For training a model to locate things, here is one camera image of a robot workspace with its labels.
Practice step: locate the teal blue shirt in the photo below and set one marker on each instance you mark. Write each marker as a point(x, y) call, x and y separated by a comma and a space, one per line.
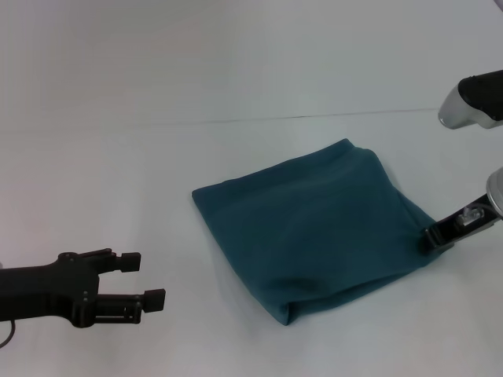
point(306, 235)

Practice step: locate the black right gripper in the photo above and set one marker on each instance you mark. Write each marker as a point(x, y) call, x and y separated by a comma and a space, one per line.
point(465, 224)

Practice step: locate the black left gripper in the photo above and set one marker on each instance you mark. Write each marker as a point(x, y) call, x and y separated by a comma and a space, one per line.
point(43, 286)

